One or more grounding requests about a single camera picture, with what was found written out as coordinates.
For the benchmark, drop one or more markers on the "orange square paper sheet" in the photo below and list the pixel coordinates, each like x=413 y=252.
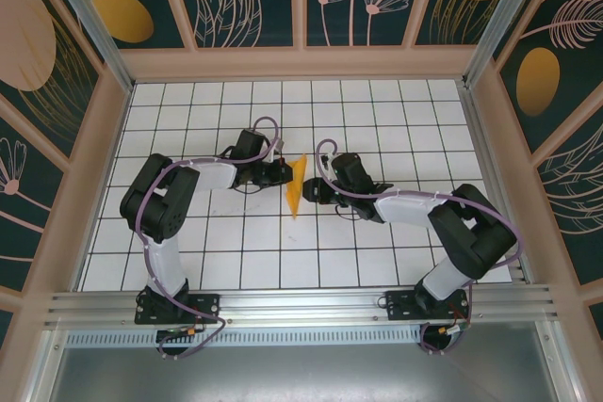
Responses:
x=297 y=185

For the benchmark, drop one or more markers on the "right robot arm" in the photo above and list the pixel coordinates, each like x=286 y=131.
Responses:
x=476 y=232

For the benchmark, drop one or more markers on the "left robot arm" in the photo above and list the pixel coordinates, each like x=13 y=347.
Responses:
x=158 y=204

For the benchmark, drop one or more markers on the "grey metal sheet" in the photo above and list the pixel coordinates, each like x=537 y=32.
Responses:
x=301 y=374

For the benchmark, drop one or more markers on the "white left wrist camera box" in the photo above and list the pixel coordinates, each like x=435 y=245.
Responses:
x=279 y=144

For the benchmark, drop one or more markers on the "aluminium side rail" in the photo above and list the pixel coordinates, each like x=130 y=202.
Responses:
x=478 y=138

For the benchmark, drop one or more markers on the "long aluminium mounting rail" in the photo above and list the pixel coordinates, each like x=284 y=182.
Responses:
x=301 y=303

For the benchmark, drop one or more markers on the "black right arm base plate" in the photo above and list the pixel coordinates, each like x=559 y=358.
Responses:
x=400 y=305

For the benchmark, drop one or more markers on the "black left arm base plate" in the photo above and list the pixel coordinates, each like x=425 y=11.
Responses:
x=209 y=308

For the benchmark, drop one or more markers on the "aluminium corner post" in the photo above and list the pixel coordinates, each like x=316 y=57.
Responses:
x=503 y=20
x=89 y=20

